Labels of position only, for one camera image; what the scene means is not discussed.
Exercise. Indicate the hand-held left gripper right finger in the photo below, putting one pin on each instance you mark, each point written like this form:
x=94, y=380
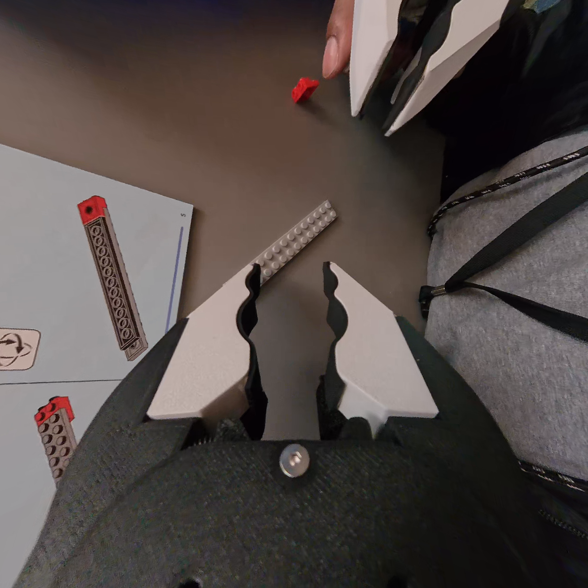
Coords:
x=381, y=363

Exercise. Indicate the person's right forearm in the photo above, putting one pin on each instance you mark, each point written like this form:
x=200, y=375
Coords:
x=528, y=92

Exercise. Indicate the pale blue instruction booklet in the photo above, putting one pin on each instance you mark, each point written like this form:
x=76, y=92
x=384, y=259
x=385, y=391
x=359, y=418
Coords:
x=46, y=275

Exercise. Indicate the long grey brick plate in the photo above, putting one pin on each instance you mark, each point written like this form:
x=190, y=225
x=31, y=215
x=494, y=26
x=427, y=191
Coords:
x=298, y=239

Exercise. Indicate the grey desk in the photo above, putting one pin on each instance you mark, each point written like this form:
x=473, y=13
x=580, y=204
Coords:
x=183, y=115

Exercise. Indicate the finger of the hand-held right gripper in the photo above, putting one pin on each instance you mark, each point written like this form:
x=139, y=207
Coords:
x=372, y=46
x=464, y=41

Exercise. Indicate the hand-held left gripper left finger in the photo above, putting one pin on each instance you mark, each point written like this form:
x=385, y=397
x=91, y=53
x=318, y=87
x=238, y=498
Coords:
x=206, y=358

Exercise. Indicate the small red brick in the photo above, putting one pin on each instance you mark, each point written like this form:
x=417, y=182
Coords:
x=303, y=91

